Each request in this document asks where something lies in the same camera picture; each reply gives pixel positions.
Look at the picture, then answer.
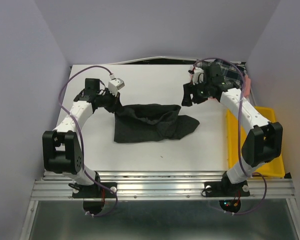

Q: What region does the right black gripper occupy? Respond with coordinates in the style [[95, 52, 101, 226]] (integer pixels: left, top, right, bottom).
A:
[[180, 80, 212, 108]]

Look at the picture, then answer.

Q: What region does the dark grey dotted skirt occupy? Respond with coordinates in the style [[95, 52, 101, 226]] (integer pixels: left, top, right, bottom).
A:
[[114, 104, 200, 144]]

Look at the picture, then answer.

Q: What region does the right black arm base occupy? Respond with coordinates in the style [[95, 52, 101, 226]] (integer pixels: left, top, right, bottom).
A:
[[201, 181, 250, 198]]

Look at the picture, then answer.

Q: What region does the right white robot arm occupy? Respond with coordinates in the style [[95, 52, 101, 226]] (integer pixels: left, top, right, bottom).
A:
[[181, 63, 283, 195]]

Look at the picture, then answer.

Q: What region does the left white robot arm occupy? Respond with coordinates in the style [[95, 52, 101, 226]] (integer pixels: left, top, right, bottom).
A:
[[42, 76, 125, 197]]

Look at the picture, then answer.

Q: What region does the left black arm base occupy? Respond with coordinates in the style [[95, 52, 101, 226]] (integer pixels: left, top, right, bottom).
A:
[[68, 182, 115, 199]]

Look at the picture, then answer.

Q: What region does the folded plaid skirt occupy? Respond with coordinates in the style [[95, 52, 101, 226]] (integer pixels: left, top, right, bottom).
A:
[[195, 58, 243, 88]]

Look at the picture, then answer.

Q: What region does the folded pink skirt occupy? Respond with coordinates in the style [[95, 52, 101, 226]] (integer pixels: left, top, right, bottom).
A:
[[203, 71, 251, 102]]

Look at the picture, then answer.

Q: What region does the yellow plastic tray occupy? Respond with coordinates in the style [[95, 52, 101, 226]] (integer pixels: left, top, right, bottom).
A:
[[226, 106, 286, 178]]

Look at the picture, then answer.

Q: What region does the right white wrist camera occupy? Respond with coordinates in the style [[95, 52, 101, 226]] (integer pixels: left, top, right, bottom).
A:
[[188, 66, 204, 85]]

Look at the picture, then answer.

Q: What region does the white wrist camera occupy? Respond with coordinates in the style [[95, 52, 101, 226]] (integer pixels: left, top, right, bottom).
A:
[[188, 66, 204, 85], [107, 78, 125, 96]]

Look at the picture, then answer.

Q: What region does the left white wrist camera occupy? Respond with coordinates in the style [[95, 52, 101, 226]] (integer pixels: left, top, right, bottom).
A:
[[107, 78, 125, 96]]

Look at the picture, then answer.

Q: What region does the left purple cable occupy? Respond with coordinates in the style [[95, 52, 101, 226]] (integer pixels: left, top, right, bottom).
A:
[[57, 65, 119, 218]]

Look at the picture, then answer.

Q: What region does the purple cable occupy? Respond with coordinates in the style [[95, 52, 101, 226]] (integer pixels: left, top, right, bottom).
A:
[[191, 57, 268, 216], [57, 65, 119, 218]]

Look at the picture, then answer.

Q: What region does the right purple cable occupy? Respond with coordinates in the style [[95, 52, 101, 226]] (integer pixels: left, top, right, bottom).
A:
[[191, 57, 268, 216]]

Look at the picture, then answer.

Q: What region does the aluminium rail frame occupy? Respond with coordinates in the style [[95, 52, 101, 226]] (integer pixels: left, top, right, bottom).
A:
[[20, 171, 300, 240]]

